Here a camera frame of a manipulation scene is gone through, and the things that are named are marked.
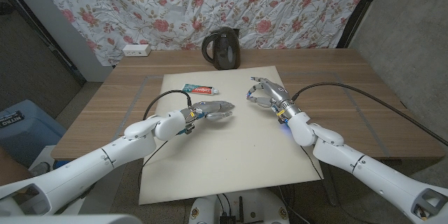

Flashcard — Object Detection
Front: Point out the blue plastic bin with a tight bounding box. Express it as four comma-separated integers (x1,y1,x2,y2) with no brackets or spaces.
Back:
0,99,67,167

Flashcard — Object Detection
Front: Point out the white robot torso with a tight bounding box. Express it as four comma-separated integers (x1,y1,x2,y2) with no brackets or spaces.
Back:
0,191,291,224

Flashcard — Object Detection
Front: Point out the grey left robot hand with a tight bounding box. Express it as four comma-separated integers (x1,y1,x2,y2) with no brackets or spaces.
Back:
180,100,235,123

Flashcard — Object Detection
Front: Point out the Colgate toothpaste tube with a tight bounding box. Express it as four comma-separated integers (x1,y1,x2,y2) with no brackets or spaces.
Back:
182,83,220,96

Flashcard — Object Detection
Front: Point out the floral backdrop cloth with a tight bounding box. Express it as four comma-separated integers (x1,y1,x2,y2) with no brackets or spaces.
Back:
22,0,375,67

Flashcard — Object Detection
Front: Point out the cream foam board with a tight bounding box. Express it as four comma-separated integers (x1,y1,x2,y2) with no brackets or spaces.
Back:
139,65,325,206

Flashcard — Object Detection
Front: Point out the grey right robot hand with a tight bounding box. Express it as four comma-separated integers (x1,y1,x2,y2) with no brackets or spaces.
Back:
246,76,302,120

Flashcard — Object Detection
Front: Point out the black electric kettle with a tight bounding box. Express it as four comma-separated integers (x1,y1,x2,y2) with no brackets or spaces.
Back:
201,26,242,72

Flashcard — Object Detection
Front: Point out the black left wrist camera module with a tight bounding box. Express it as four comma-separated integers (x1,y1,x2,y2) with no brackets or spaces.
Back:
178,124,196,137

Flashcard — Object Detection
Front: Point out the white box with round dial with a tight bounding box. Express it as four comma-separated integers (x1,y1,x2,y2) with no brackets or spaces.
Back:
29,145,71,179

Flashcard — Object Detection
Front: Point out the black backdrop stand pole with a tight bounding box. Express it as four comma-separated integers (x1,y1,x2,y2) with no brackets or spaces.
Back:
336,0,388,49

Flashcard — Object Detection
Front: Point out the black slanted floor rail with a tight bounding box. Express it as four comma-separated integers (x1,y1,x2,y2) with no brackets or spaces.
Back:
0,0,87,85

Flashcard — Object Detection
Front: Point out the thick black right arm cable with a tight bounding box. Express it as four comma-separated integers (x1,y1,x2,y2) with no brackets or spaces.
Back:
291,82,448,147

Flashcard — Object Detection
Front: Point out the grey table leg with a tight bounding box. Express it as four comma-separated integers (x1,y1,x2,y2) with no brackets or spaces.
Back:
318,162,340,207

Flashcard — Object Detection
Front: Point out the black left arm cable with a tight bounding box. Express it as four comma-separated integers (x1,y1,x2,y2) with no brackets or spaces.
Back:
137,90,193,192

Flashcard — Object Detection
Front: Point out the white power strip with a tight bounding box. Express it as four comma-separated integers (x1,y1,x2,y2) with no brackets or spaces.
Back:
122,43,152,57

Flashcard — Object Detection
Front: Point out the thin black hanging cable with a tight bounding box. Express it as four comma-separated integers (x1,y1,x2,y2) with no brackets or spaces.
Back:
300,145,325,181

